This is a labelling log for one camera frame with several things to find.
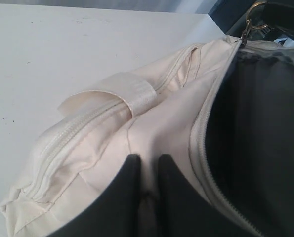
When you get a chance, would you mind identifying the cream fabric duffel bag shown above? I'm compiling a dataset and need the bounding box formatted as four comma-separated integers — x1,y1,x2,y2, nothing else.
1,36,294,237

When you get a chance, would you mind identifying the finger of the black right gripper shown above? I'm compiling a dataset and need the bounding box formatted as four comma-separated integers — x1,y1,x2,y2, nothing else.
262,0,294,26

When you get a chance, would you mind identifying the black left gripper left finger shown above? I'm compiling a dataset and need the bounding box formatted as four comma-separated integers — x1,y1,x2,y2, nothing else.
49,154,141,237

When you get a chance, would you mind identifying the gold zipper pull ring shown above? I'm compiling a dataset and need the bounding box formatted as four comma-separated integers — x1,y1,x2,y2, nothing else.
239,0,270,46

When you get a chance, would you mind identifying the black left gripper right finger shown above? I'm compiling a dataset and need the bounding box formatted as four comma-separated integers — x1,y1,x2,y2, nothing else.
146,154,254,237

